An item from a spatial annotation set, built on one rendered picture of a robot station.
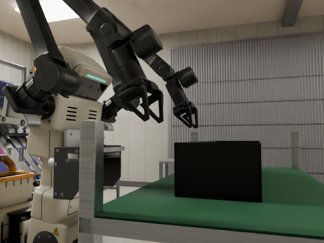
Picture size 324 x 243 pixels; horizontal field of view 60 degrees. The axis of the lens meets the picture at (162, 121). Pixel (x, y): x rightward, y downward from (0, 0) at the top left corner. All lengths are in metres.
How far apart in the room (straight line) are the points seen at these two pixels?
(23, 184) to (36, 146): 0.27
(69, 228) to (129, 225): 0.54
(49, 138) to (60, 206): 0.23
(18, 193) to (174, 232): 0.93
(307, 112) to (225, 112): 1.49
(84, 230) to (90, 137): 0.15
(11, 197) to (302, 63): 5.52
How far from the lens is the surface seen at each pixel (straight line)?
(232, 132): 5.82
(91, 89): 1.06
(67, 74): 0.82
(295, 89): 5.94
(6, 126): 3.28
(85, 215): 0.48
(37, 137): 1.06
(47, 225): 1.02
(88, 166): 0.47
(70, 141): 0.95
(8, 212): 1.20
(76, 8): 0.84
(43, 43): 0.87
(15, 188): 1.26
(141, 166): 6.34
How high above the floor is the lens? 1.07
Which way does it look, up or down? 4 degrees up
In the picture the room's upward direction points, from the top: straight up
